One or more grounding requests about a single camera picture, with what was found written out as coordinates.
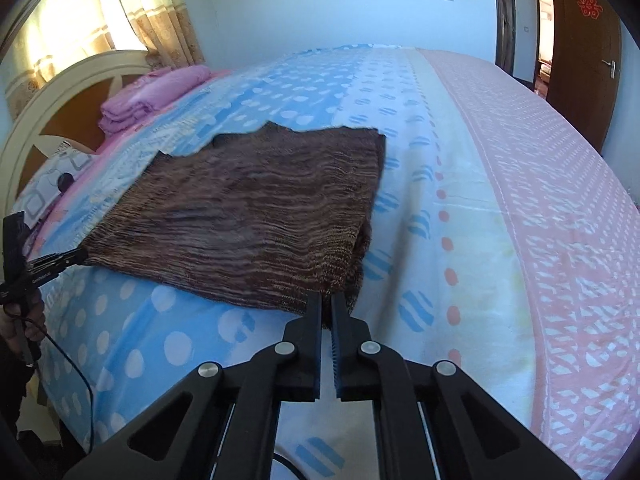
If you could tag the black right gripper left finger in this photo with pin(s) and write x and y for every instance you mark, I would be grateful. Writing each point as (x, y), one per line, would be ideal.
(218, 422)

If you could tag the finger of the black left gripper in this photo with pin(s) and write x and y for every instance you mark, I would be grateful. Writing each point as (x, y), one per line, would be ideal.
(76, 253)
(45, 274)

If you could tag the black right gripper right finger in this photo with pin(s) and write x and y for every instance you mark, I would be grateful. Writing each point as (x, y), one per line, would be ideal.
(432, 421)

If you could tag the brown knit sweater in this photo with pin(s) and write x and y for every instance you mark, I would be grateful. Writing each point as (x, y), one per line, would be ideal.
(258, 220)

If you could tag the person's left hand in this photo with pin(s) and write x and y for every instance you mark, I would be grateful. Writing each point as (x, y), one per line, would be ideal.
(17, 333)

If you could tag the white patterned pillow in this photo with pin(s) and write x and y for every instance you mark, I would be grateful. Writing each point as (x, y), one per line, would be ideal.
(41, 192)

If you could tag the cream and wood headboard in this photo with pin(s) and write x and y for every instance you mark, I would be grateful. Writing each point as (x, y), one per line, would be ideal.
(68, 108)

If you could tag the folded purple quilt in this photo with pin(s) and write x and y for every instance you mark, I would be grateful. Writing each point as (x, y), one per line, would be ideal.
(149, 94)

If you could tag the blue pink patterned bedspread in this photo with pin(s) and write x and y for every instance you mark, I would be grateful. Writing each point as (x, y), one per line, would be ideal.
(501, 240)

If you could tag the beige patterned curtain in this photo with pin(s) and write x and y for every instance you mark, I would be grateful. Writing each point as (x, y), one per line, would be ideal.
(166, 30)

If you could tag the brown wooden door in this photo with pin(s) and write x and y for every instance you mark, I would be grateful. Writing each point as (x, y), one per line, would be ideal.
(581, 89)

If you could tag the red paper door decoration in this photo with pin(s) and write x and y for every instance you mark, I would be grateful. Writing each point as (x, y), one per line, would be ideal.
(590, 8)

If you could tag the silver door handle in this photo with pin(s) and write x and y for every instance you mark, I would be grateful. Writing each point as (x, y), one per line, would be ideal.
(611, 67)

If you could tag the dark wooden door frame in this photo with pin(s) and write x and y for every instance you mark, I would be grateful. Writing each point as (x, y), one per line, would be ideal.
(517, 39)

